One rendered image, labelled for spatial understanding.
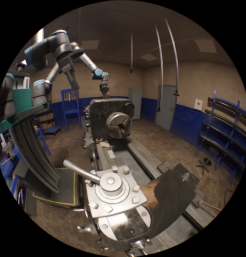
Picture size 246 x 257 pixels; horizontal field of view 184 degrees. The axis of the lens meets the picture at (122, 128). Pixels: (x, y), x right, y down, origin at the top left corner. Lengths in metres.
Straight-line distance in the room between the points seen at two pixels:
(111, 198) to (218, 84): 3.53
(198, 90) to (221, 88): 1.02
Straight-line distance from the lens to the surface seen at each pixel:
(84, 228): 0.54
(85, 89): 4.13
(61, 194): 1.33
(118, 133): 0.74
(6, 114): 0.63
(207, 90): 3.37
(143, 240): 0.38
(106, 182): 0.20
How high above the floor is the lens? 1.38
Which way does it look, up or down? 24 degrees down
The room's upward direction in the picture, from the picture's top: 2 degrees clockwise
